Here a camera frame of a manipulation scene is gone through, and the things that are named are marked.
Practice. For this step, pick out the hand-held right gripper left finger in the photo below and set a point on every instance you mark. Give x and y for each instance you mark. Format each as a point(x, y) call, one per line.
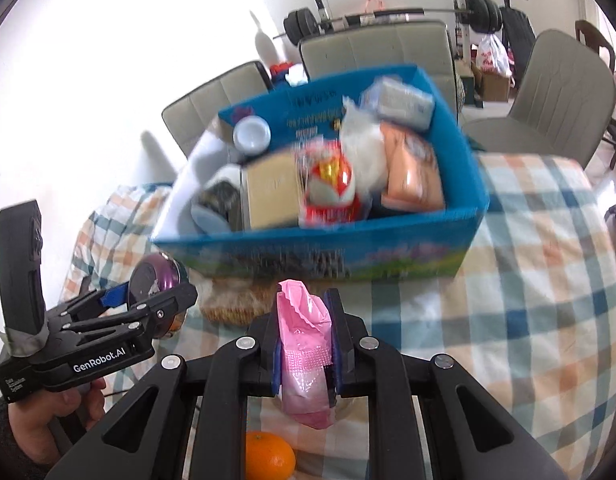
point(265, 332)

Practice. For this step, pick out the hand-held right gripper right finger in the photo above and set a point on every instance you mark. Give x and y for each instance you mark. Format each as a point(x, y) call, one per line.
point(348, 332)

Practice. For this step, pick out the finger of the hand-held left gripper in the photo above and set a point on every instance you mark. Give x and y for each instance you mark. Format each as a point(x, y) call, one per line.
point(114, 296)
point(173, 297)

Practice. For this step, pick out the dark purple round jar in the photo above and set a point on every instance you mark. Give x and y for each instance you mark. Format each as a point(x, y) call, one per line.
point(160, 272)

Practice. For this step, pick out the pink packet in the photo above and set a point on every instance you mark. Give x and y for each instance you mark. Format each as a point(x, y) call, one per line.
point(303, 350)

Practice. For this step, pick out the blue cardboard box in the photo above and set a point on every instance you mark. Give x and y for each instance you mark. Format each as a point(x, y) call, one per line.
point(288, 255)

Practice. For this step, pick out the gold box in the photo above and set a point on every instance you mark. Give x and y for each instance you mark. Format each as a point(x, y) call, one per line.
point(273, 192)

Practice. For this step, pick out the red egg toy packet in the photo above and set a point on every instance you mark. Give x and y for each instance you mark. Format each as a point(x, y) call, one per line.
point(330, 180)

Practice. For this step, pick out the orange packet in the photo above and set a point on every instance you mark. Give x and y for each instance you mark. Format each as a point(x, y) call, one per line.
point(413, 170)

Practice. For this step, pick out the light blue pack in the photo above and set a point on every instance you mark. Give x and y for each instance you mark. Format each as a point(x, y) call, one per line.
point(403, 102)

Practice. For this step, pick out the person's left forearm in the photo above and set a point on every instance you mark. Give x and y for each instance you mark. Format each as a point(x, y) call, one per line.
point(3, 450)

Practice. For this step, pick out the person's left hand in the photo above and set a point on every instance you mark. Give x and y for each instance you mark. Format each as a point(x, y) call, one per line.
point(33, 425)

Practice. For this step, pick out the clear bag of peanuts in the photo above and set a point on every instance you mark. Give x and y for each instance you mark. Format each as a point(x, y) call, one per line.
point(233, 305)

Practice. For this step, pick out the orange fruit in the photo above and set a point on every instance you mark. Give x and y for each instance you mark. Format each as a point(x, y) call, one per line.
point(269, 457)

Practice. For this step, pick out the grey padded chair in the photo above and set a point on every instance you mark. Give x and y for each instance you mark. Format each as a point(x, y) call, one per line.
point(208, 105)
point(368, 47)

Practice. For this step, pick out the brown cardboard box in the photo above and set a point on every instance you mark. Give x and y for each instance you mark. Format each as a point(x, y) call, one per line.
point(493, 87)

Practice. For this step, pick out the black barbell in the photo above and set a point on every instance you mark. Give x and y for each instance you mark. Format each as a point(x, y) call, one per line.
point(303, 22)

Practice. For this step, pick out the white and red plastic bag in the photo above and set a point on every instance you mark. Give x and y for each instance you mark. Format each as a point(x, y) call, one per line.
point(493, 55)

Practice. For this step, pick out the grey plastic chair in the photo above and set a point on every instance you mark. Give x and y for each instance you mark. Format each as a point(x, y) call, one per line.
point(553, 95)

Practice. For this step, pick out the black exercise bench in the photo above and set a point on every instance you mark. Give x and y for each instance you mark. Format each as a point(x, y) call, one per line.
point(519, 32)

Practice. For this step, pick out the brown wooden chair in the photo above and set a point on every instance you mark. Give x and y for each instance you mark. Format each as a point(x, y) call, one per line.
point(595, 42)

